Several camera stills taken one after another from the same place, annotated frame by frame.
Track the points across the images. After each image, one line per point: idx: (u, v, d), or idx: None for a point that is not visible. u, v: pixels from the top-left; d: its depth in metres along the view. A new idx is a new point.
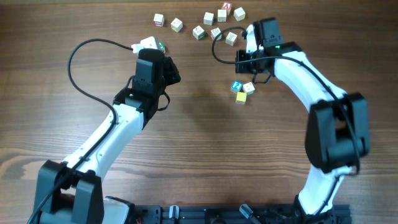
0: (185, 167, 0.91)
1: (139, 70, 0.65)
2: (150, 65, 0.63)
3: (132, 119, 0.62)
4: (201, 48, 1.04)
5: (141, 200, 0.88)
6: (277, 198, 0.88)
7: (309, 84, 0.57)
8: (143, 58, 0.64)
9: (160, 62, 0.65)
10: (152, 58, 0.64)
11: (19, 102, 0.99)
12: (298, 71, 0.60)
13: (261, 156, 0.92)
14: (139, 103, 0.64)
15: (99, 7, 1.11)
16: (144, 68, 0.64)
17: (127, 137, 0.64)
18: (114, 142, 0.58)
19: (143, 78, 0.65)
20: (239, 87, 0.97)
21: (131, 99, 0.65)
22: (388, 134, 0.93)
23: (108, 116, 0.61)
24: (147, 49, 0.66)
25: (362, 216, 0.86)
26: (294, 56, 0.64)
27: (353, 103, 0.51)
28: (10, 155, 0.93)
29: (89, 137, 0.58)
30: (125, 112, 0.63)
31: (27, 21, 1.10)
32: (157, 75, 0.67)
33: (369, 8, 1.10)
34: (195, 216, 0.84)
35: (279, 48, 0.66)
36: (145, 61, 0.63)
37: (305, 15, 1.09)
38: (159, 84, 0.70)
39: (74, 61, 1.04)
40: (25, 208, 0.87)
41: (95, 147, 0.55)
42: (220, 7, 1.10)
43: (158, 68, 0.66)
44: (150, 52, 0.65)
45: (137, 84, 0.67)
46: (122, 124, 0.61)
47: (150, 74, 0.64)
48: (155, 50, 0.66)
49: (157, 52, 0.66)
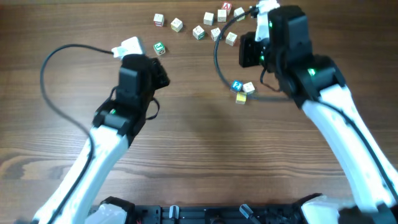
0: (184, 167, 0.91)
1: (122, 81, 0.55)
2: (134, 74, 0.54)
3: (112, 145, 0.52)
4: (200, 48, 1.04)
5: (141, 200, 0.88)
6: (277, 198, 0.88)
7: (360, 162, 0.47)
8: (125, 68, 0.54)
9: (146, 70, 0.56)
10: (136, 66, 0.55)
11: (18, 102, 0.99)
12: (346, 134, 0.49)
13: (261, 156, 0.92)
14: (125, 119, 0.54)
15: (99, 7, 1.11)
16: (128, 78, 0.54)
17: (112, 162, 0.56)
18: (91, 185, 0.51)
19: (127, 89, 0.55)
20: (239, 87, 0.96)
21: (114, 115, 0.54)
22: (386, 134, 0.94)
23: (85, 146, 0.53)
24: (134, 57, 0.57)
25: None
26: (336, 99, 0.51)
27: (388, 175, 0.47)
28: (10, 155, 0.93)
29: (63, 181, 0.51)
30: (105, 140, 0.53)
31: (27, 21, 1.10)
32: (143, 86, 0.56)
33: (370, 7, 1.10)
34: (195, 216, 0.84)
35: (313, 71, 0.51)
36: (129, 71, 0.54)
37: (305, 15, 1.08)
38: (146, 93, 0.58)
39: (74, 61, 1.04)
40: (25, 209, 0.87)
41: (68, 196, 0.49)
42: (220, 6, 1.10)
43: (144, 76, 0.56)
44: (135, 61, 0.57)
45: (119, 97, 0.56)
46: (99, 159, 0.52)
47: (135, 84, 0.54)
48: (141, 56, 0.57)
49: (142, 61, 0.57)
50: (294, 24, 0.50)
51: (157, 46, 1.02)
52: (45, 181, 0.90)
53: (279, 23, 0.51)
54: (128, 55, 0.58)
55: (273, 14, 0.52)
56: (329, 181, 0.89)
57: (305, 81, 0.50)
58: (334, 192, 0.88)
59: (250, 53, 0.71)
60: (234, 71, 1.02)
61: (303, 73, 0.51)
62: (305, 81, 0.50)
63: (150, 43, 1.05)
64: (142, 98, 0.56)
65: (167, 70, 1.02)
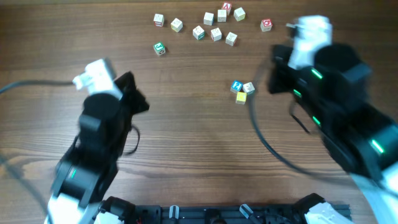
0: (184, 167, 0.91)
1: (84, 131, 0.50)
2: (96, 126, 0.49)
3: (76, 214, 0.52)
4: (200, 48, 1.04)
5: (141, 200, 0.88)
6: (277, 198, 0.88)
7: None
8: (87, 117, 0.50)
9: (112, 119, 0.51)
10: (98, 114, 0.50)
11: (18, 102, 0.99)
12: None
13: (261, 157, 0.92)
14: (93, 175, 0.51)
15: (99, 7, 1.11)
16: (89, 131, 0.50)
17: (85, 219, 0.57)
18: None
19: (90, 143, 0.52)
20: (239, 87, 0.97)
21: (79, 168, 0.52)
22: None
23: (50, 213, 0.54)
24: (97, 98, 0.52)
25: (362, 216, 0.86)
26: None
27: None
28: (10, 155, 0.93)
29: None
30: (66, 206, 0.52)
31: (27, 21, 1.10)
32: (110, 137, 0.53)
33: (369, 8, 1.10)
34: (194, 216, 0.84)
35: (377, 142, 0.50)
36: (91, 121, 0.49)
37: (305, 15, 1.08)
38: (115, 140, 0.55)
39: (74, 61, 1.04)
40: (25, 209, 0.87)
41: None
42: (220, 6, 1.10)
43: (112, 126, 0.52)
44: (99, 104, 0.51)
45: (84, 148, 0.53)
46: None
47: (99, 136, 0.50)
48: (109, 95, 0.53)
49: (107, 104, 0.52)
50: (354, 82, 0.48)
51: (157, 46, 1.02)
52: (45, 181, 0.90)
53: (337, 78, 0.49)
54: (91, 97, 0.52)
55: (329, 64, 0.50)
56: (329, 181, 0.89)
57: (369, 157, 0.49)
58: (334, 192, 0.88)
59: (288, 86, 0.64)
60: (234, 71, 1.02)
61: (366, 147, 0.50)
62: (367, 155, 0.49)
63: (150, 43, 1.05)
64: (109, 147, 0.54)
65: (167, 70, 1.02)
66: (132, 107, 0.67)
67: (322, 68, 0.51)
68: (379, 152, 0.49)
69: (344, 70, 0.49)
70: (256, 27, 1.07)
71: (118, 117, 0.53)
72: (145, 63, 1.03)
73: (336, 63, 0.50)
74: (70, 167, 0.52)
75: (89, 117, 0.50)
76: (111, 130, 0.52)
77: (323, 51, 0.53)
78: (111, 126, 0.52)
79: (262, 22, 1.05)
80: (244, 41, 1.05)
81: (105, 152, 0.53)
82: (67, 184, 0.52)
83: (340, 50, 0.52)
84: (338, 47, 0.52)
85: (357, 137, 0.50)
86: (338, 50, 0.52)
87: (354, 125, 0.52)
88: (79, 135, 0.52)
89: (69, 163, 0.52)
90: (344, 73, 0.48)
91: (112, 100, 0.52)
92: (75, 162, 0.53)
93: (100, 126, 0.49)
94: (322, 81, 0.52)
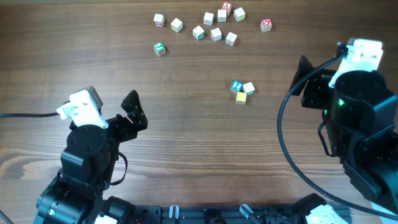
0: (184, 167, 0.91)
1: (68, 167, 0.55)
2: (79, 163, 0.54)
3: None
4: (200, 48, 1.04)
5: (141, 200, 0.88)
6: (277, 198, 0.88)
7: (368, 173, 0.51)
8: (71, 154, 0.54)
9: (94, 155, 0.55)
10: (83, 152, 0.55)
11: (18, 102, 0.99)
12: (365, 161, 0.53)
13: (261, 156, 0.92)
14: (71, 211, 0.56)
15: (99, 7, 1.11)
16: (74, 167, 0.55)
17: None
18: None
19: (76, 177, 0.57)
20: (239, 88, 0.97)
21: (60, 206, 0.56)
22: None
23: None
24: (85, 134, 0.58)
25: (362, 216, 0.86)
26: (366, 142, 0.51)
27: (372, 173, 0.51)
28: (10, 155, 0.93)
29: None
30: None
31: (27, 21, 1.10)
32: (94, 168, 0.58)
33: (370, 8, 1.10)
34: (195, 216, 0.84)
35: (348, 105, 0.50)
36: (76, 159, 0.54)
37: (305, 15, 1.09)
38: (100, 173, 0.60)
39: (74, 61, 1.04)
40: (24, 209, 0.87)
41: None
42: (220, 6, 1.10)
43: (95, 160, 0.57)
44: (85, 139, 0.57)
45: (69, 180, 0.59)
46: None
47: (83, 172, 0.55)
48: (97, 127, 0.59)
49: (92, 140, 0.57)
50: (377, 113, 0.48)
51: (157, 46, 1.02)
52: (45, 181, 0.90)
53: (365, 109, 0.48)
54: (74, 132, 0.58)
55: (354, 93, 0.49)
56: (329, 181, 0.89)
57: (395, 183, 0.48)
58: (334, 192, 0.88)
59: (315, 95, 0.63)
60: (234, 71, 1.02)
61: (393, 177, 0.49)
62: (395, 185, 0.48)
63: (150, 43, 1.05)
64: (93, 182, 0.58)
65: (167, 70, 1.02)
66: (122, 137, 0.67)
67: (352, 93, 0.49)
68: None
69: (371, 97, 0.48)
70: (256, 27, 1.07)
71: (102, 154, 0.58)
72: (145, 63, 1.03)
73: (364, 89, 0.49)
74: (54, 199, 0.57)
75: (74, 154, 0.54)
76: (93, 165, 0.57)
77: (348, 79, 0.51)
78: (93, 160, 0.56)
79: (262, 22, 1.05)
80: (244, 41, 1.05)
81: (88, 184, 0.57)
82: (49, 218, 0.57)
83: (365, 75, 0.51)
84: (365, 74, 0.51)
85: (382, 167, 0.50)
86: (362, 79, 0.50)
87: (382, 155, 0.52)
88: (64, 169, 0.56)
89: (51, 198, 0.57)
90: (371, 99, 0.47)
91: (98, 135, 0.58)
92: (56, 198, 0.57)
93: (83, 162, 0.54)
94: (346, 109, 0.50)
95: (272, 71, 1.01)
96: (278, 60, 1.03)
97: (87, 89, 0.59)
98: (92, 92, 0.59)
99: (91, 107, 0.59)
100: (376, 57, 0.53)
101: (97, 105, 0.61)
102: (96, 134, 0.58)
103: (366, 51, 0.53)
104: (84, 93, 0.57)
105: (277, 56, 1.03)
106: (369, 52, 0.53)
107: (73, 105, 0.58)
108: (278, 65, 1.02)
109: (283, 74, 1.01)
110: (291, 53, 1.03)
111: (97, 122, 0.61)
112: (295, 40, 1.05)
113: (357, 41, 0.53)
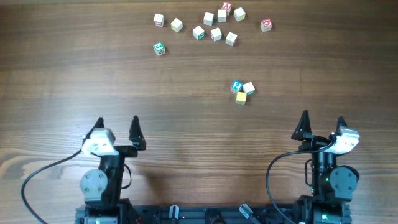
0: (184, 167, 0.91)
1: (92, 204, 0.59)
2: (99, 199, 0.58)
3: None
4: (200, 48, 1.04)
5: (141, 201, 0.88)
6: (277, 198, 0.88)
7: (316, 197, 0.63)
8: (88, 196, 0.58)
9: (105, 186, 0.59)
10: (96, 191, 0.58)
11: (19, 102, 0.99)
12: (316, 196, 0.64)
13: (261, 157, 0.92)
14: (112, 219, 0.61)
15: (99, 7, 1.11)
16: (97, 203, 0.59)
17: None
18: None
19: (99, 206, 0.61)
20: (239, 88, 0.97)
21: (102, 218, 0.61)
22: (388, 134, 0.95)
23: None
24: (89, 179, 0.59)
25: (361, 216, 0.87)
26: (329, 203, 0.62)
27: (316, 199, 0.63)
28: (9, 155, 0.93)
29: None
30: None
31: (27, 21, 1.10)
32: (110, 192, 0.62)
33: (370, 7, 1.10)
34: (194, 216, 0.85)
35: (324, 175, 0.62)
36: (94, 199, 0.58)
37: (305, 15, 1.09)
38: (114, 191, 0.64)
39: (74, 61, 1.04)
40: (25, 209, 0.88)
41: None
42: (220, 6, 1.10)
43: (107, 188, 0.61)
44: (91, 181, 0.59)
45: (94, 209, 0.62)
46: None
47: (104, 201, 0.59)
48: (96, 170, 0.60)
49: (99, 180, 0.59)
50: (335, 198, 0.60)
51: (157, 46, 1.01)
52: (46, 181, 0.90)
53: (330, 190, 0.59)
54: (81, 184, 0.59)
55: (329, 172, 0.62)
56: None
57: (317, 221, 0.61)
58: None
59: None
60: (234, 71, 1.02)
61: (318, 213, 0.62)
62: (317, 221, 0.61)
63: (150, 43, 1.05)
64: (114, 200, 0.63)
65: (167, 70, 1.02)
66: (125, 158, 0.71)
67: (331, 177, 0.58)
68: (323, 219, 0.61)
69: (338, 188, 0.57)
70: (256, 27, 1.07)
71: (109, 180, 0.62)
72: (145, 63, 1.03)
73: (341, 181, 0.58)
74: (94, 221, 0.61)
75: (89, 197, 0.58)
76: (109, 193, 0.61)
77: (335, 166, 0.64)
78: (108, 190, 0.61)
79: (262, 22, 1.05)
80: (244, 41, 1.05)
81: (113, 204, 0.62)
82: None
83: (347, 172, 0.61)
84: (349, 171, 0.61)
85: (318, 207, 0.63)
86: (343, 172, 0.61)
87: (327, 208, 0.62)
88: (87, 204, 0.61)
89: (92, 216, 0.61)
90: (336, 190, 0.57)
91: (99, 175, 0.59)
92: (96, 213, 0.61)
93: (101, 198, 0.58)
94: (323, 177, 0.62)
95: (272, 71, 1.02)
96: (278, 60, 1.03)
97: (105, 132, 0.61)
98: (110, 132, 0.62)
99: (109, 146, 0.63)
100: (353, 144, 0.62)
101: (114, 142, 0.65)
102: (97, 173, 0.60)
103: (347, 140, 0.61)
104: (104, 137, 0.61)
105: (276, 56, 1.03)
106: (350, 141, 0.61)
107: (94, 144, 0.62)
108: (277, 65, 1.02)
109: (282, 74, 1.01)
110: (291, 54, 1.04)
111: (111, 153, 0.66)
112: (294, 40, 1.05)
113: (342, 134, 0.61)
